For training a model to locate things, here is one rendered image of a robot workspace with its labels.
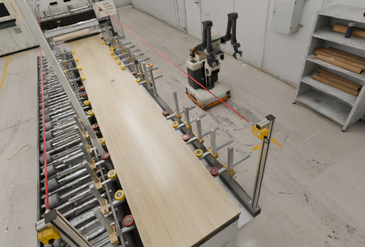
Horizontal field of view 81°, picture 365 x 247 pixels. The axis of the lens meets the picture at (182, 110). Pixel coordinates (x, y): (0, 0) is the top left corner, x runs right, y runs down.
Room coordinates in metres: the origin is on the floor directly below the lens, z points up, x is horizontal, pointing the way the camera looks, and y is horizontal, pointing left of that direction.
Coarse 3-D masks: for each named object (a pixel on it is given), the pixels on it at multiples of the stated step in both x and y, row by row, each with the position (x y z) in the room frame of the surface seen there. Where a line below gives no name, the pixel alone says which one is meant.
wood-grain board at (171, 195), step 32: (96, 64) 3.75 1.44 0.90; (96, 96) 2.65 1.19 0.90; (128, 96) 2.52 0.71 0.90; (128, 128) 1.85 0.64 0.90; (160, 128) 1.77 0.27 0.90; (128, 160) 1.38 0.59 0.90; (160, 160) 1.32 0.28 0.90; (192, 160) 1.27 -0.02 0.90; (128, 192) 1.04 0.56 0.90; (160, 192) 0.99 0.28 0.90; (192, 192) 0.95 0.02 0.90; (224, 192) 0.91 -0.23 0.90; (160, 224) 0.73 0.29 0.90; (192, 224) 0.70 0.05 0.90; (224, 224) 0.68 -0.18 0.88
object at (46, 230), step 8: (48, 216) 0.41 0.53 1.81; (56, 216) 0.41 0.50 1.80; (40, 224) 0.39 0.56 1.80; (48, 224) 0.39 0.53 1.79; (56, 224) 0.40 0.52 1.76; (64, 224) 0.40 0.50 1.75; (40, 232) 0.37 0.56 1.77; (48, 232) 0.37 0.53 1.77; (56, 232) 0.38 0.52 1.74; (64, 232) 0.40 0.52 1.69; (72, 232) 0.40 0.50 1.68; (40, 240) 0.35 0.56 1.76; (48, 240) 0.36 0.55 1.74; (72, 240) 0.40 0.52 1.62; (80, 240) 0.40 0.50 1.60
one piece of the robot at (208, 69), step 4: (220, 40) 3.23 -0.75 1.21; (212, 44) 3.18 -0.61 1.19; (216, 44) 3.21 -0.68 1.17; (220, 44) 3.24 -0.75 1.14; (212, 48) 3.19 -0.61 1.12; (204, 52) 3.30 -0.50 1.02; (212, 64) 3.18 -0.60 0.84; (216, 64) 3.22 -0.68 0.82; (208, 68) 3.16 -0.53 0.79; (212, 68) 3.14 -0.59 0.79; (216, 68) 3.17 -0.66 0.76; (220, 68) 3.21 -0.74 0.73; (208, 72) 3.16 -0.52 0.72
